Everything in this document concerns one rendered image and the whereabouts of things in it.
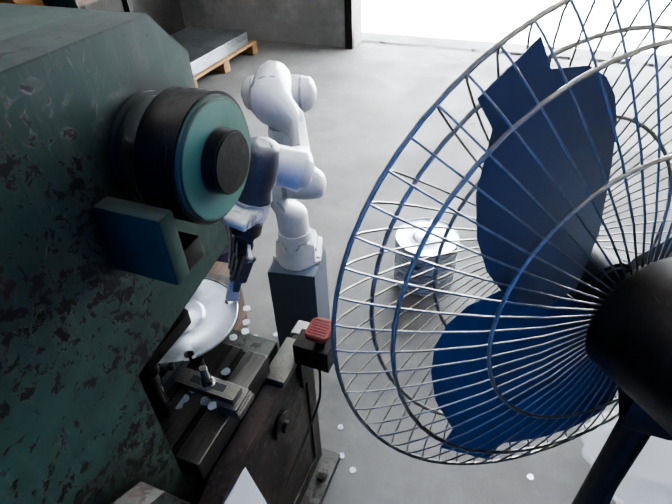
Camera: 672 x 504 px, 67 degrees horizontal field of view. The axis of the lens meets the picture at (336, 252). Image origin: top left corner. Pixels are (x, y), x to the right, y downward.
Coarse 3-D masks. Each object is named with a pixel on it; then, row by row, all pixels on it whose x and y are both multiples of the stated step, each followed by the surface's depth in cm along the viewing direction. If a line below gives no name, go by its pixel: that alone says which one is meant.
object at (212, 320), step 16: (208, 288) 131; (224, 288) 131; (192, 304) 126; (208, 304) 127; (224, 304) 126; (192, 320) 122; (208, 320) 122; (224, 320) 122; (192, 336) 118; (208, 336) 118; (224, 336) 117; (176, 352) 115
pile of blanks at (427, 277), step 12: (408, 252) 225; (396, 264) 238; (420, 264) 225; (444, 264) 226; (396, 276) 244; (420, 276) 230; (432, 276) 229; (408, 288) 238; (432, 288) 234; (444, 288) 237
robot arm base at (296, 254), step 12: (276, 240) 187; (288, 240) 179; (300, 240) 180; (312, 240) 186; (276, 252) 190; (288, 252) 183; (300, 252) 183; (312, 252) 186; (288, 264) 186; (300, 264) 185; (312, 264) 188
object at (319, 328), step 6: (318, 318) 125; (312, 324) 123; (318, 324) 123; (324, 324) 123; (330, 324) 123; (306, 330) 122; (312, 330) 122; (318, 330) 121; (324, 330) 121; (330, 330) 121; (306, 336) 120; (312, 336) 120; (318, 336) 120; (324, 336) 120; (318, 342) 120; (324, 342) 120
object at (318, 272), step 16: (272, 272) 186; (288, 272) 186; (304, 272) 185; (320, 272) 193; (272, 288) 192; (288, 288) 190; (304, 288) 188; (320, 288) 196; (288, 304) 195; (304, 304) 193; (320, 304) 199; (288, 320) 201; (304, 320) 199; (288, 336) 207
